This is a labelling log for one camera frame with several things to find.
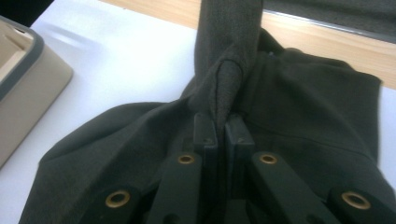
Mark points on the beige basket with grey rim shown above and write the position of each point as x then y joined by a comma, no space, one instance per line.
31,102

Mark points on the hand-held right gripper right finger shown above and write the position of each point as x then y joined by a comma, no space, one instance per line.
238,146

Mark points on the dark pleated skirt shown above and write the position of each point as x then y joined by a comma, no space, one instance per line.
295,102

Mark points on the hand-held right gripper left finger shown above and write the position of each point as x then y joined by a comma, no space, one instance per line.
208,149

